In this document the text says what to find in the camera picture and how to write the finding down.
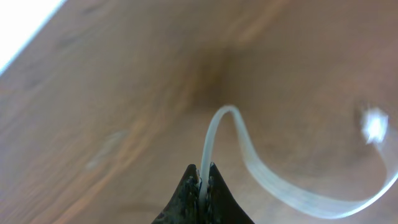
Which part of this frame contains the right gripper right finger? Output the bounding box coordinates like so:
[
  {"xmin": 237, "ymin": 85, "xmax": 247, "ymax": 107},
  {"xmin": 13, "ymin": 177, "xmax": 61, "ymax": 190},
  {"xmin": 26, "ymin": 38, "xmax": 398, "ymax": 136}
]
[{"xmin": 205, "ymin": 162, "xmax": 254, "ymax": 224}]

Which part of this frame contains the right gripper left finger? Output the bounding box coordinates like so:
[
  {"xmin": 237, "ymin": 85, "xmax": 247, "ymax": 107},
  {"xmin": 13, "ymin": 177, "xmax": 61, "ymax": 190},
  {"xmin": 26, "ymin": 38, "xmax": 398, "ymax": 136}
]
[{"xmin": 152, "ymin": 164, "xmax": 199, "ymax": 224}]

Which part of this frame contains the white usb cable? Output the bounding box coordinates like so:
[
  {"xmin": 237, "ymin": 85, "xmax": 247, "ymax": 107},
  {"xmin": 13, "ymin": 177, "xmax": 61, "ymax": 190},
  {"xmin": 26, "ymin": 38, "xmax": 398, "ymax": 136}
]
[{"xmin": 198, "ymin": 105, "xmax": 398, "ymax": 220}]

